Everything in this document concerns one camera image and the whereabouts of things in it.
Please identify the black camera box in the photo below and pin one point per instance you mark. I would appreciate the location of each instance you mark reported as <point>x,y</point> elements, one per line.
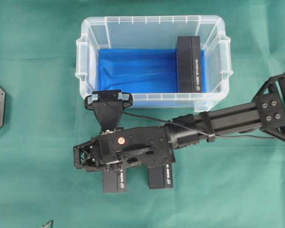
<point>160,177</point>
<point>189,65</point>
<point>114,182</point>

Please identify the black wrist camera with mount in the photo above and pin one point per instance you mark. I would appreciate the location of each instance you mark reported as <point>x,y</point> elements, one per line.
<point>108,106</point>

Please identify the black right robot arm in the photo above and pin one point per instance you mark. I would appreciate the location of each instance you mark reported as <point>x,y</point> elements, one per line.
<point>265,112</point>

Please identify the blue liner sheet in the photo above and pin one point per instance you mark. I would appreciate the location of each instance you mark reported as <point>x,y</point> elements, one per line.
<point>140,70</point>

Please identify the green table cloth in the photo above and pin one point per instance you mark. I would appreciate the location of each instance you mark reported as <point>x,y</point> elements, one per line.
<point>230,183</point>

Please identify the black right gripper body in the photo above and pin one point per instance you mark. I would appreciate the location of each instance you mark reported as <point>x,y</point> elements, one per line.
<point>150,146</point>

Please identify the clear plastic storage case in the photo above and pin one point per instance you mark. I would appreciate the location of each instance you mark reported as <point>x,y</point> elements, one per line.
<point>157,32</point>

